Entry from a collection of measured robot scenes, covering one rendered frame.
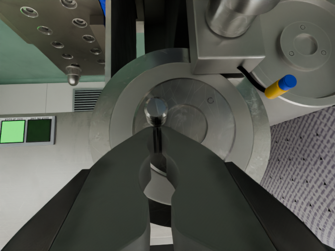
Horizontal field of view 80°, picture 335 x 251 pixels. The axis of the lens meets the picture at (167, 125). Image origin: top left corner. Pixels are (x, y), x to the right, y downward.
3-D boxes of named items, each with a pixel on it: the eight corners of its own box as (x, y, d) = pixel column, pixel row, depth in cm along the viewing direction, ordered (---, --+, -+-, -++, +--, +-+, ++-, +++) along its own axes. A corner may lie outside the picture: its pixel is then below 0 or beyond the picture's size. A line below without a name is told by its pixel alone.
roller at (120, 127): (251, 65, 17) (257, 208, 15) (196, 123, 43) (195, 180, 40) (114, 58, 17) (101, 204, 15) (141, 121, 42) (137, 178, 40)
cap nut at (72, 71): (78, 65, 49) (77, 82, 49) (83, 71, 53) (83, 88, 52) (63, 65, 49) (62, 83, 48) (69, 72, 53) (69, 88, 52)
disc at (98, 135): (266, 52, 18) (277, 231, 15) (263, 55, 18) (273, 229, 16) (98, 42, 17) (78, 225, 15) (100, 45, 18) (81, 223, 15)
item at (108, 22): (111, -92, 21) (110, 76, 17) (136, 42, 44) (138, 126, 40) (106, -92, 21) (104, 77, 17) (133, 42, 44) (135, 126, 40)
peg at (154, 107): (171, 114, 12) (148, 122, 11) (169, 124, 14) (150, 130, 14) (163, 92, 12) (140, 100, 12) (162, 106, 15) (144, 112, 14)
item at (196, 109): (225, 192, 14) (118, 163, 14) (217, 188, 16) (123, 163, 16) (246, 91, 15) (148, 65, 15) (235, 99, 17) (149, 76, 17)
